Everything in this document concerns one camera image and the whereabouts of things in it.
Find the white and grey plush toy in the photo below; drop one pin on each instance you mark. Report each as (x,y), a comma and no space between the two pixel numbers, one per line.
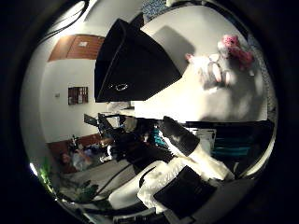
(207,70)

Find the pink plush toy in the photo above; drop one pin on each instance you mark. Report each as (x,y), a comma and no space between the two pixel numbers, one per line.
(238,51)

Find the black fabric container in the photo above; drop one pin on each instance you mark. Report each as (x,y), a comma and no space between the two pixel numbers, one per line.
(137,68)

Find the black equipment stand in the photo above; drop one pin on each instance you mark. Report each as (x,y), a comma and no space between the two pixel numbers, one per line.
(109,127)

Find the green leafy plant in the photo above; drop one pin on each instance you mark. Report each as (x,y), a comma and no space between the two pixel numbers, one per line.
(84,193)

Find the seated person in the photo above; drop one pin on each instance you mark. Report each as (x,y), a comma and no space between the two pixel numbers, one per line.
(79,159)

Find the black laptop screen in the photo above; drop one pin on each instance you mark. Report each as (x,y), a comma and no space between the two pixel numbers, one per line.
(90,119)

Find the brown wooden door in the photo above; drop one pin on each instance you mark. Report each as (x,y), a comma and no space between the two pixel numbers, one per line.
(78,47)

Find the dark framed wall board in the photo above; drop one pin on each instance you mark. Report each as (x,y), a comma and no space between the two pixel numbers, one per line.
(78,95)

